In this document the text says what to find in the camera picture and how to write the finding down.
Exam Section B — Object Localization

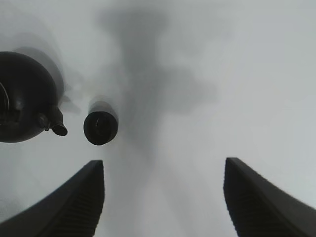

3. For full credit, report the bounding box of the black round tea kettle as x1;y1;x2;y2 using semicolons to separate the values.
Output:
0;51;68;143

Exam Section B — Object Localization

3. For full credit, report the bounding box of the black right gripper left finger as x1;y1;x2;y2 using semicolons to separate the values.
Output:
0;160;105;237

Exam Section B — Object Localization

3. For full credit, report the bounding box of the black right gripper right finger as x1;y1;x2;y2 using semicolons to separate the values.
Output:
223;158;316;237

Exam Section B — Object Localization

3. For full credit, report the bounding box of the small black teacup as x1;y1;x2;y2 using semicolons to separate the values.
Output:
83;111;118;146

